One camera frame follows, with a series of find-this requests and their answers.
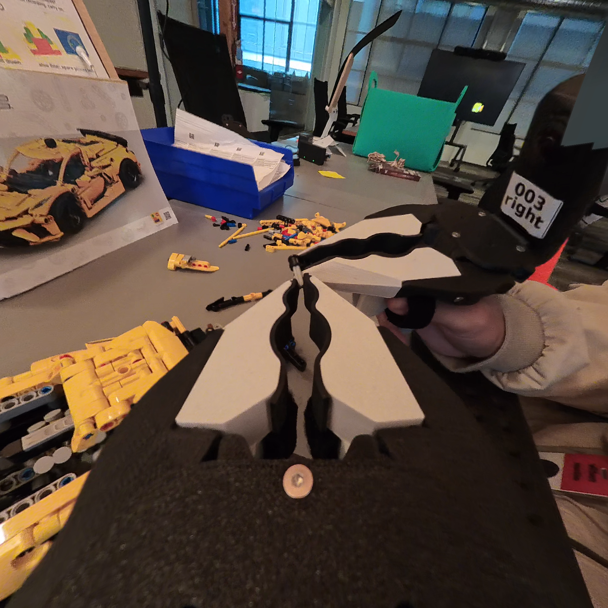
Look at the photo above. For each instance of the small black brick piece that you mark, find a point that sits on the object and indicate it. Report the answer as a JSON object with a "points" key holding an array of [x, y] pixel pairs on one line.
{"points": [[297, 361]]}

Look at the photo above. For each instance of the pile of small brick pieces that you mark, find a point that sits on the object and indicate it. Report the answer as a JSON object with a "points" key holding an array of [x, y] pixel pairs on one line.
{"points": [[294, 235]]}

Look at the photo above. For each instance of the green folder box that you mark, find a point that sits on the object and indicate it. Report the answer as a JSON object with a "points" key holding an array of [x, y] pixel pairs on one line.
{"points": [[403, 128]]}

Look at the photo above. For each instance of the instruction booklet with yellow car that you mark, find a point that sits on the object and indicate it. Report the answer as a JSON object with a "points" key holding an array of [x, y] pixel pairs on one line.
{"points": [[71, 166]]}

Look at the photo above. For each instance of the black monitor screen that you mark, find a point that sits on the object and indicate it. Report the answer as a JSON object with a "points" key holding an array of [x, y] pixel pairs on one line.
{"points": [[456, 80]]}

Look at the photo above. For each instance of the black office chair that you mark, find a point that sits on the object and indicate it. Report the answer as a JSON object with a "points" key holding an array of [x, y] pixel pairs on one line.
{"points": [[199, 76], [502, 147]]}

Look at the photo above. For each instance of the person's right hand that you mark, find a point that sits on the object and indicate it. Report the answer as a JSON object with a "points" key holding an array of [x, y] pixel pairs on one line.
{"points": [[465, 327]]}

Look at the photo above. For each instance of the blue plastic bin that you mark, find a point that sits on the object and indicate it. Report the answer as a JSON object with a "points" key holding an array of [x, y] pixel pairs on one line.
{"points": [[204, 180]]}

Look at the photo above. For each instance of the white printed paper sheets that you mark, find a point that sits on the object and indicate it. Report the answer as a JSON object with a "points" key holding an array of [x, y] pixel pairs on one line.
{"points": [[223, 142]]}

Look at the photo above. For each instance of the black and yellow brick axle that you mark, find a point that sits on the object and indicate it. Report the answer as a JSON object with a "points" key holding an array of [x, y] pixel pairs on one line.
{"points": [[232, 300]]}

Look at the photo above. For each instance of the yellow toy brick car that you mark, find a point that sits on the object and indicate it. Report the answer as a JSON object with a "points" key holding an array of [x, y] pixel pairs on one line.
{"points": [[109, 375]]}

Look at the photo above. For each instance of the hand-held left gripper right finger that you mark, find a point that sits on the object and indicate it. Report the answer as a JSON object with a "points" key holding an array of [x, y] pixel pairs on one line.
{"points": [[365, 375]]}

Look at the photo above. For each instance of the small yellow brick assembly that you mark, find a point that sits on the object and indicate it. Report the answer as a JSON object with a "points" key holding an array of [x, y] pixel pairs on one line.
{"points": [[183, 261]]}

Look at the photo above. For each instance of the yellow paper scrap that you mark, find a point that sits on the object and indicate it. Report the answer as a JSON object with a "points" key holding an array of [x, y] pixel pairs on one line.
{"points": [[331, 174]]}

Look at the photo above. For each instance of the colourful brick instruction sheet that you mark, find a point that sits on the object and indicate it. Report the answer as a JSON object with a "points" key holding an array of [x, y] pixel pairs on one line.
{"points": [[47, 38]]}

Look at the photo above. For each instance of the black device with green light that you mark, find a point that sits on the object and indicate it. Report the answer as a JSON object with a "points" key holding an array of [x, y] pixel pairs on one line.
{"points": [[311, 152]]}

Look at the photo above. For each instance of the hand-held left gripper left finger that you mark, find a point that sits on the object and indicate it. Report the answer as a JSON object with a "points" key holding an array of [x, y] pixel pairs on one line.
{"points": [[228, 375]]}

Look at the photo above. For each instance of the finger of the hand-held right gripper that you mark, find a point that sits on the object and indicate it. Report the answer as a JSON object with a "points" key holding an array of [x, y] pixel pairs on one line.
{"points": [[380, 230], [418, 268]]}

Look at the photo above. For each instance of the person's right forearm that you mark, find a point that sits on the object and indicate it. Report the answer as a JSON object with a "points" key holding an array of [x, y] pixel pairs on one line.
{"points": [[555, 342]]}

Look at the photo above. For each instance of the small grey brick pin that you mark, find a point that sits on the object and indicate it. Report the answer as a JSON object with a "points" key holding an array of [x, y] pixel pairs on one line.
{"points": [[297, 275]]}

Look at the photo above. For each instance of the brown box with paper shreds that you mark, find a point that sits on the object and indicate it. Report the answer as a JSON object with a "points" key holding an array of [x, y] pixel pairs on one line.
{"points": [[392, 168]]}

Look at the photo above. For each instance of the red label card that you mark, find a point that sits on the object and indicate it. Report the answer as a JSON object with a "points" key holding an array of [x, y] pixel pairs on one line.
{"points": [[584, 475]]}

